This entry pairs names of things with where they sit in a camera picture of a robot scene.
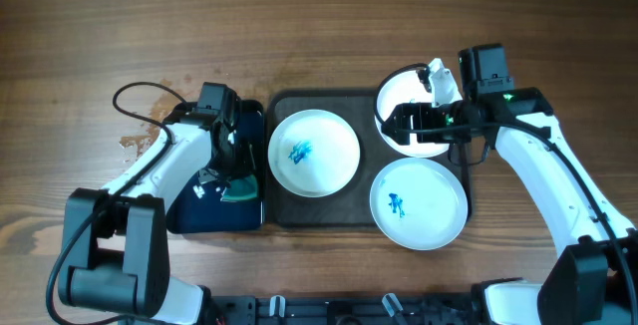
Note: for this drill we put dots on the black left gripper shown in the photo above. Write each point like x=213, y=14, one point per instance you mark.
x=236, y=171

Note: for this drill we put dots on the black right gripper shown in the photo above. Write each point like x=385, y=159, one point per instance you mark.
x=423, y=112

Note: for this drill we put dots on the white plate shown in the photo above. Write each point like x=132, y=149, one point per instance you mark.
x=419, y=204
x=313, y=153
x=407, y=88

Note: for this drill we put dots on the green yellow sponge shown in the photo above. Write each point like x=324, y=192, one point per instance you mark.
x=241, y=189

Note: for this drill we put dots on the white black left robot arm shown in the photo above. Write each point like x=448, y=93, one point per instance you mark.
x=114, y=255

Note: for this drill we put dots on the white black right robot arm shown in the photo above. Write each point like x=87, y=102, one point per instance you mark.
x=594, y=280

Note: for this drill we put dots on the black water basin tray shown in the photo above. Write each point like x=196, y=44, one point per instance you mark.
x=199, y=208

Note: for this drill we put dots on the dark grey serving tray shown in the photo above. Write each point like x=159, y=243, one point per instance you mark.
x=349, y=207

